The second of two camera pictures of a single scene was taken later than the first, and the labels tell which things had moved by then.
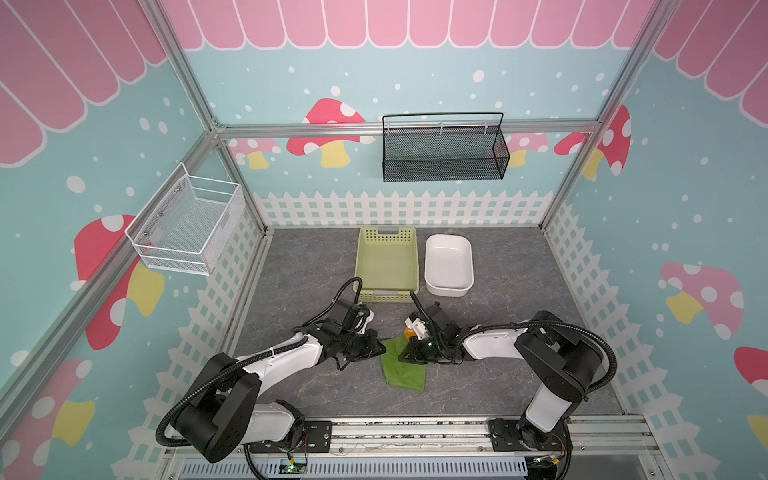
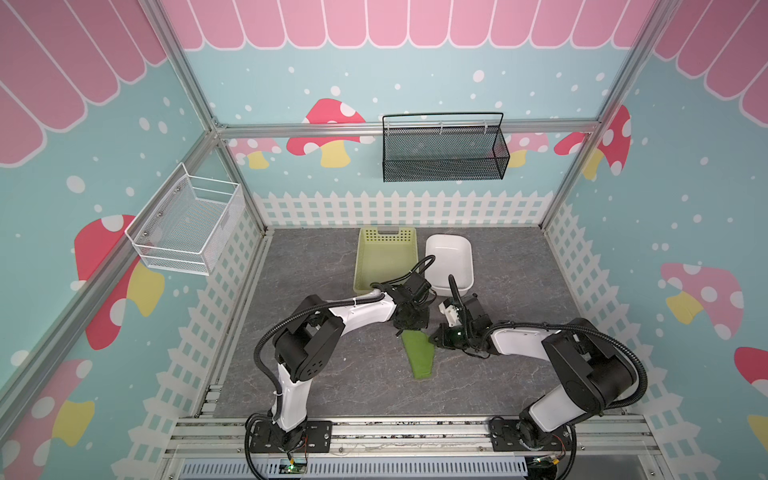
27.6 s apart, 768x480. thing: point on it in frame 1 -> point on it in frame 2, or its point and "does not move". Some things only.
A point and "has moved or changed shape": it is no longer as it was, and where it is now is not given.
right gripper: (424, 349) -> (445, 335)
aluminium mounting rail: (601, 448) does not move
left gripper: (371, 342) -> (422, 324)
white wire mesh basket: (189, 223) does not move
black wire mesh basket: (443, 154) does not move
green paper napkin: (399, 373) has moved or changed shape
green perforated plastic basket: (387, 264) does not move
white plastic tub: (448, 265) does not move
